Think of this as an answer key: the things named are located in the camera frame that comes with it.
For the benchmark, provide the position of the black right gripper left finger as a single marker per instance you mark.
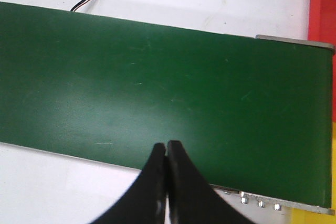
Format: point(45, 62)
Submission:
point(145, 199)

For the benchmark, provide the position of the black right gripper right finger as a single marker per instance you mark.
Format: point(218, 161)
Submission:
point(191, 198)

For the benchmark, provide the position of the green conveyor belt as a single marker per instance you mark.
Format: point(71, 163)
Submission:
point(108, 89)

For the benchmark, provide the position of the red orange plate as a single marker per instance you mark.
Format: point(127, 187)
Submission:
point(321, 25)

